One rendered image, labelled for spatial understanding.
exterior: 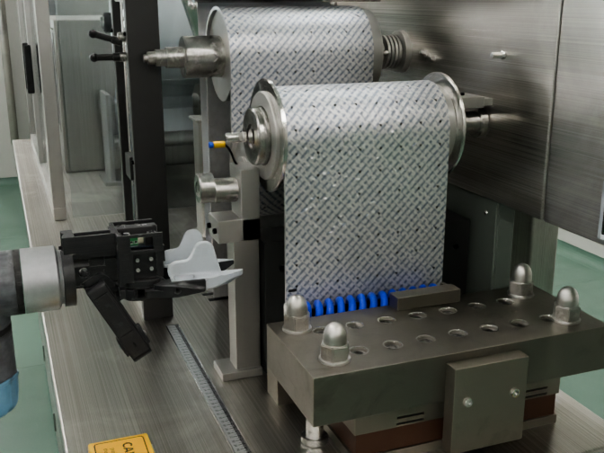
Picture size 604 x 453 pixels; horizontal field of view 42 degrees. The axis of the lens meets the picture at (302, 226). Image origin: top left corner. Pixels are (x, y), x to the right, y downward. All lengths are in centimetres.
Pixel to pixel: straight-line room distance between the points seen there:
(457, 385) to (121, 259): 41
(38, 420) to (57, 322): 161
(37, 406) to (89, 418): 199
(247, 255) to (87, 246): 25
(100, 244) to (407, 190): 41
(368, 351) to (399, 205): 23
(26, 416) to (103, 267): 210
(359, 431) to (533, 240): 57
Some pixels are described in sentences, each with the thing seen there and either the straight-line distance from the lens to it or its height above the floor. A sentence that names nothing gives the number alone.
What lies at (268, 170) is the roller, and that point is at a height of 121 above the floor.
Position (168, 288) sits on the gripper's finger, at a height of 110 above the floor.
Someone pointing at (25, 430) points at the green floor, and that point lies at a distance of 294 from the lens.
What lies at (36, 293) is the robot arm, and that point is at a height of 111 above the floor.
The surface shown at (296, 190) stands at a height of 119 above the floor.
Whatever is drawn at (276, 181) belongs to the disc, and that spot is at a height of 120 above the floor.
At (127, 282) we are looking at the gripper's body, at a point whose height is 111.
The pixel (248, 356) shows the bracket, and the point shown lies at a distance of 115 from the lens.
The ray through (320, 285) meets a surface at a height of 106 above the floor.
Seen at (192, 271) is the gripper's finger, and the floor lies 111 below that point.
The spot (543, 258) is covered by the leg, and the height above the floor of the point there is 100.
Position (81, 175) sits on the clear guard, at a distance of 200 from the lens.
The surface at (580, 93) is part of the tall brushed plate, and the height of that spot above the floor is 131.
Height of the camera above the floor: 143
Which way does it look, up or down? 16 degrees down
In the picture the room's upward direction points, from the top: straight up
